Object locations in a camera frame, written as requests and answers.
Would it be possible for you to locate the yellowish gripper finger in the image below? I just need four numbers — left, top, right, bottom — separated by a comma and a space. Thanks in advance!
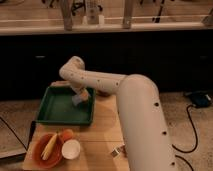
80, 90, 90, 101

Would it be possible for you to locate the blue sponge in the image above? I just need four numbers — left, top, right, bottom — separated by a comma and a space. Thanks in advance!
72, 95, 85, 106

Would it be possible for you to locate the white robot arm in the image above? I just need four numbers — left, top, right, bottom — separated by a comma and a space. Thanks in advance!
59, 56, 178, 171

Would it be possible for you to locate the green plastic tray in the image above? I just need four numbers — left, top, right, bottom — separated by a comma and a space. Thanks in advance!
36, 86, 96, 126

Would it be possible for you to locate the dark red bowl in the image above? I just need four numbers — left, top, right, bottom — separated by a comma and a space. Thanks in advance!
97, 90, 111, 97

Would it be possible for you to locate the orange fruit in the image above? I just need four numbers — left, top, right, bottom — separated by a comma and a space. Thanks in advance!
60, 129, 74, 142

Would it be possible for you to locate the white bowl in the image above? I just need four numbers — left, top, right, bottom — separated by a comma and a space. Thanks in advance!
62, 139, 81, 160

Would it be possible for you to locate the orange plate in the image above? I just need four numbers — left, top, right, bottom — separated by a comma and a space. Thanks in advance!
32, 133, 63, 169

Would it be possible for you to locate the dark blue bag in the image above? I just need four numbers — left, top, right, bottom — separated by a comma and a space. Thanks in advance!
184, 91, 212, 108

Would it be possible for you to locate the black power cable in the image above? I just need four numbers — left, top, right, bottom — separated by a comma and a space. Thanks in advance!
171, 103, 200, 154

